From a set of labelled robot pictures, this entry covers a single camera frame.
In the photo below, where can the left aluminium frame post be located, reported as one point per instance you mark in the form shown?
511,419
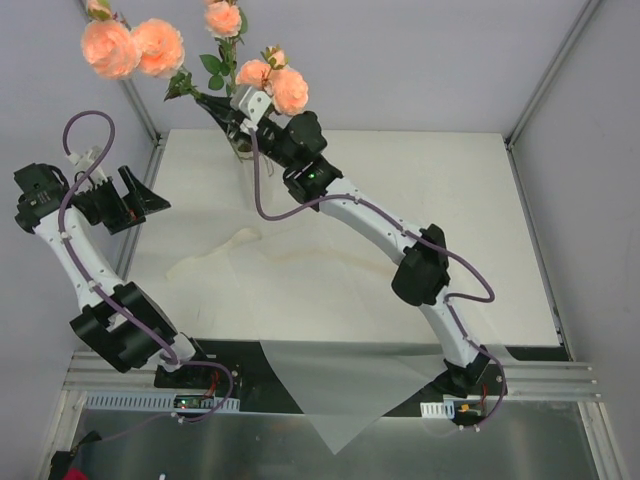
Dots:
135,100

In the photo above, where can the right white cable duct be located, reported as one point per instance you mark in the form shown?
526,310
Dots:
438,410

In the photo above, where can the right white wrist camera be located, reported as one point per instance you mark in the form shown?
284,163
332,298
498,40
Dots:
252,102

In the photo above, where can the right aluminium frame post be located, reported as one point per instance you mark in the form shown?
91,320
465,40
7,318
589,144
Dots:
568,44

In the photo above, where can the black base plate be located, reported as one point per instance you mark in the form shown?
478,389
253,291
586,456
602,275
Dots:
331,379

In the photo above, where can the white ribbed ceramic vase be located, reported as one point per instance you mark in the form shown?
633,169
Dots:
243,152

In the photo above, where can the cream ribbon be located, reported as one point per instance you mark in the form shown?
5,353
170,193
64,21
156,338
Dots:
252,235

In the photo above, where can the aluminium frame post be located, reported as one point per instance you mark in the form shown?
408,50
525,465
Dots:
135,100
568,44

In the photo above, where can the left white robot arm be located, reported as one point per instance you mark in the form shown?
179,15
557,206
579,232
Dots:
117,320

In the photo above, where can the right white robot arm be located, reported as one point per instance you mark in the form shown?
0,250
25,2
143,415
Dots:
420,254

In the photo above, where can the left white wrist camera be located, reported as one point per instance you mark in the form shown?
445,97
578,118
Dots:
82,163

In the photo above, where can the red black object corner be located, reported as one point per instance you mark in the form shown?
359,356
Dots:
61,465

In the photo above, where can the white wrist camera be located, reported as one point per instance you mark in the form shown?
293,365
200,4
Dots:
82,163
252,102

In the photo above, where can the pink rose stem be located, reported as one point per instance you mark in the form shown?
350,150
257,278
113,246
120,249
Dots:
163,54
273,74
226,23

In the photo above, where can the white wrapping paper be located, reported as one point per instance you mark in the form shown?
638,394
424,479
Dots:
253,295

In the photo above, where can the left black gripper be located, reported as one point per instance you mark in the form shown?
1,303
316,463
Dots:
122,210

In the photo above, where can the pink rose stem top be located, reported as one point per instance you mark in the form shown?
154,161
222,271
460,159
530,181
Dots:
226,23

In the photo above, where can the left white cable duct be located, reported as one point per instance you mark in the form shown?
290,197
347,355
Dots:
159,402

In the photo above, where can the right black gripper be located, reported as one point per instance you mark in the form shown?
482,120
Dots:
238,124

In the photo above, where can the white cable duct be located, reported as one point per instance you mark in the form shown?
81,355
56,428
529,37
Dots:
159,402
438,410

